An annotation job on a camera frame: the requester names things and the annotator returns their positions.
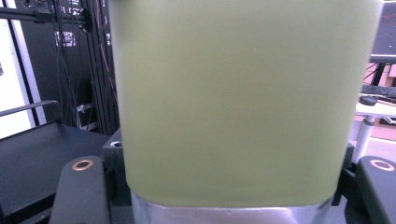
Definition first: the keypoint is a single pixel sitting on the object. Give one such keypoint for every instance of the light wooden desk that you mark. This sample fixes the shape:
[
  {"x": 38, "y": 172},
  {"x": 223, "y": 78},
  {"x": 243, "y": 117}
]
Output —
[{"x": 378, "y": 111}]

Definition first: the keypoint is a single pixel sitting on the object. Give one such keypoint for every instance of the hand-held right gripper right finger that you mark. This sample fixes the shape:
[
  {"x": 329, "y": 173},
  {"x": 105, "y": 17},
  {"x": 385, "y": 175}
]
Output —
[{"x": 378, "y": 189}]

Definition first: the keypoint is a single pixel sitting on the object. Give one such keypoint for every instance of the black keyboard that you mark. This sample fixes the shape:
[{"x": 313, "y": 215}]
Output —
[{"x": 379, "y": 90}]

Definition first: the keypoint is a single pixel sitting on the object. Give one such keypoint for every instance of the dark monitor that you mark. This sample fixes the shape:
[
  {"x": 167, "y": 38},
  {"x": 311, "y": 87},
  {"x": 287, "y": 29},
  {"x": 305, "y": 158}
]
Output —
[{"x": 386, "y": 31}]

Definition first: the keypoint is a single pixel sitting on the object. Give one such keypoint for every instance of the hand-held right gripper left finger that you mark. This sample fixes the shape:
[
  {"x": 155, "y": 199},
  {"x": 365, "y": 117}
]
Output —
[{"x": 81, "y": 193}]

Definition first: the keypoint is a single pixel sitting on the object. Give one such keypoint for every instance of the green and white container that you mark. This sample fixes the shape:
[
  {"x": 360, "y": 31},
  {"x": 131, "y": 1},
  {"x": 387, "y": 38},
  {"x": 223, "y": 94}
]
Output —
[{"x": 236, "y": 109}]

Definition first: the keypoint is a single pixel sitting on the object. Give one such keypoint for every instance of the white wall panel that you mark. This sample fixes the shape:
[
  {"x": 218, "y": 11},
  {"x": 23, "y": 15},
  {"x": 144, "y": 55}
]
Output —
[{"x": 12, "y": 93}]

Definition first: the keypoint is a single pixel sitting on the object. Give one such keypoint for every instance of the black computer mouse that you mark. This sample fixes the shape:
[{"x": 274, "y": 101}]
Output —
[{"x": 368, "y": 100}]

